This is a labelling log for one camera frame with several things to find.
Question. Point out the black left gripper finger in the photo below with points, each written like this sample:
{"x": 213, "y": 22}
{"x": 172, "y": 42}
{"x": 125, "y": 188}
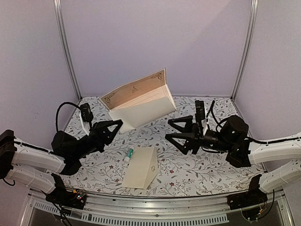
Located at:
{"x": 107, "y": 135}
{"x": 106, "y": 124}

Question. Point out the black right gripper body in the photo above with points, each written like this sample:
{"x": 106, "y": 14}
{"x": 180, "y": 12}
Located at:
{"x": 221, "y": 145}

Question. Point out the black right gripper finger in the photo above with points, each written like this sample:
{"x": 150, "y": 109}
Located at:
{"x": 184, "y": 142}
{"x": 182, "y": 124}

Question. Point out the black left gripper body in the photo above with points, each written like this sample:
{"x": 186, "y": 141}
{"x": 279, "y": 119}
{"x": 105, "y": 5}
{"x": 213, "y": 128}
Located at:
{"x": 94, "y": 137}

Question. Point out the cream envelope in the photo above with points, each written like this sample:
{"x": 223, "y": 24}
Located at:
{"x": 142, "y": 168}

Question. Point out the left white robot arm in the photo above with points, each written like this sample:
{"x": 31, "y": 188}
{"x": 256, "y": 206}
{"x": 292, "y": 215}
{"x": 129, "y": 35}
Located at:
{"x": 42, "y": 168}

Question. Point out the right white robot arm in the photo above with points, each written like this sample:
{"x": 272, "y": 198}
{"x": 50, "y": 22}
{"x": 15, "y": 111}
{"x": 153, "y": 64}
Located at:
{"x": 288, "y": 148}

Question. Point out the green white glue stick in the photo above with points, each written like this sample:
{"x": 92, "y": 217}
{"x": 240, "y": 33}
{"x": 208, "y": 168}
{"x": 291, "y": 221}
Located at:
{"x": 129, "y": 154}

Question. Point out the floral patterned table mat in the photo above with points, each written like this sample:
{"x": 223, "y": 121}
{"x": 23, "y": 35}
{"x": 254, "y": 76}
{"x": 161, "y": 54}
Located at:
{"x": 178, "y": 174}

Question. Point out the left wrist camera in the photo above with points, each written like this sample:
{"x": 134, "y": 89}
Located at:
{"x": 86, "y": 113}

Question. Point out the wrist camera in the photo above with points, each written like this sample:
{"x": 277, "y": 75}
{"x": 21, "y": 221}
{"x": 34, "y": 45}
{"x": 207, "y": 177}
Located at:
{"x": 86, "y": 113}
{"x": 200, "y": 111}

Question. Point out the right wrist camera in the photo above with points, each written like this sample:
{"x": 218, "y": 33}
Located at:
{"x": 200, "y": 111}

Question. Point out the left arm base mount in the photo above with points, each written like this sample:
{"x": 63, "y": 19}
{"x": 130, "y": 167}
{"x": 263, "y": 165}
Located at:
{"x": 73, "y": 199}

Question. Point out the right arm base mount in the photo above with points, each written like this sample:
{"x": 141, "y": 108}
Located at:
{"x": 251, "y": 197}

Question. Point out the front aluminium rail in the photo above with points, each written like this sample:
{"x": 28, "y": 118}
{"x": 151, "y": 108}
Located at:
{"x": 117, "y": 210}

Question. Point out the left aluminium frame post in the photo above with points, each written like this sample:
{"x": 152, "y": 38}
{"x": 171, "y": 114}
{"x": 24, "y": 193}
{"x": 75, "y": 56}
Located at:
{"x": 65, "y": 47}

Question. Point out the aluminium frame post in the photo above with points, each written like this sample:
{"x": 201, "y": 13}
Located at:
{"x": 246, "y": 49}
{"x": 65, "y": 47}

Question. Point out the right aluminium frame post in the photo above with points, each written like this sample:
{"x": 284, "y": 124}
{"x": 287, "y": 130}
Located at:
{"x": 246, "y": 49}

